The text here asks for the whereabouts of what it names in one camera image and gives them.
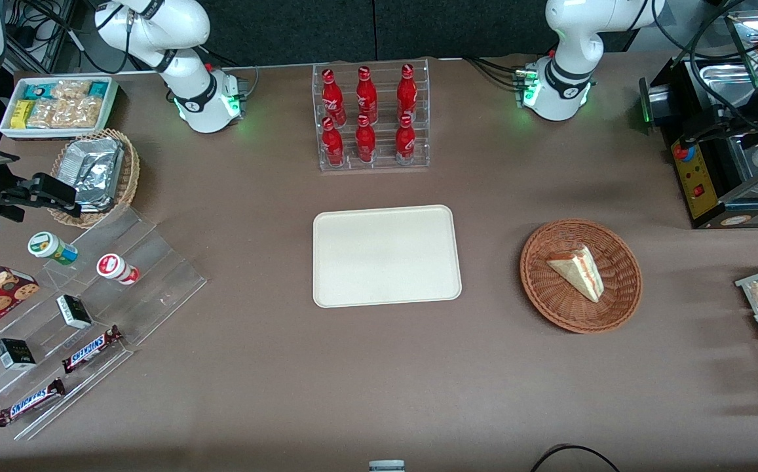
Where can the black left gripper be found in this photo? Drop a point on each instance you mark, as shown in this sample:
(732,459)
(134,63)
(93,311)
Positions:
(757,102)

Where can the triangular sandwich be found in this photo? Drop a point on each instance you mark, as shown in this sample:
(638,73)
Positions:
(578,272)

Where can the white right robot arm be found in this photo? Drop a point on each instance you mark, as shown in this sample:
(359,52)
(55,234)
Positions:
(182,72)

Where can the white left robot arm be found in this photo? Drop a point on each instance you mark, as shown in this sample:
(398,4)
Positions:
(568,39)

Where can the small brown wicker basket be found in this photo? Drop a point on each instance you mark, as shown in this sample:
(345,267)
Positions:
(131,170)

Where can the large brown wicker basket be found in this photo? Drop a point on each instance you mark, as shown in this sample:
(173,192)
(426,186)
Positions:
(549,288)

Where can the cream plastic serving tray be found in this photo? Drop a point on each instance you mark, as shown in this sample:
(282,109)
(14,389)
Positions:
(385,255)

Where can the silver foil pack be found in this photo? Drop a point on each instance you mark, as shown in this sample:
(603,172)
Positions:
(100,202)
(90,167)

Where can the green capped white cup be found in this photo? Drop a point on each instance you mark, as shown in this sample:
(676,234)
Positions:
(48,246)

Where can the black food warmer cabinet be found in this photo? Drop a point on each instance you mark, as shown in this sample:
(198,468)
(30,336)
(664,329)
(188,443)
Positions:
(700,190)

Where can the red capped white cup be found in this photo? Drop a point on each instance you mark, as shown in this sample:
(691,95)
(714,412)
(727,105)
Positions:
(113,267)

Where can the clear bag of crackers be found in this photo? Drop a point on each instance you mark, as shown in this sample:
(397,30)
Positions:
(44,115)
(82,111)
(71,89)

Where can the white rectangular snack bin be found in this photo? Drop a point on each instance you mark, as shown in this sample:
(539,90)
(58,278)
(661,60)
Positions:
(5,131)

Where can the clear acrylic stepped display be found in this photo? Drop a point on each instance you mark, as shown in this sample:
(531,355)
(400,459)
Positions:
(156,269)

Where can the small black box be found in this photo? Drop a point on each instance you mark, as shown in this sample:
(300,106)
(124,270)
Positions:
(74,312)
(15,354)

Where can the yellow snack packet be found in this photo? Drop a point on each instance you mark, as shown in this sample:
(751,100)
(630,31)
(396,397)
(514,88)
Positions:
(22,115)

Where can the teal snack packet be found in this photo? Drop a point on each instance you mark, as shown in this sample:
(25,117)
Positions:
(98,89)
(38,91)

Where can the brown snickers bar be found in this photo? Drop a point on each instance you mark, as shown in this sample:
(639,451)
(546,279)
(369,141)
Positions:
(30,402)
(90,349)

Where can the red cola bottle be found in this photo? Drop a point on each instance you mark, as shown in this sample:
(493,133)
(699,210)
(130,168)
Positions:
(333,98)
(405,141)
(333,144)
(366,95)
(407,92)
(365,141)

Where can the clear acrylic bottle rack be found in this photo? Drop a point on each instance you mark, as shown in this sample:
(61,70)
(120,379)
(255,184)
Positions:
(385,164)

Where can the small grey white object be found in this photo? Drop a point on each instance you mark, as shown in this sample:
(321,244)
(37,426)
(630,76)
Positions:
(386,466)

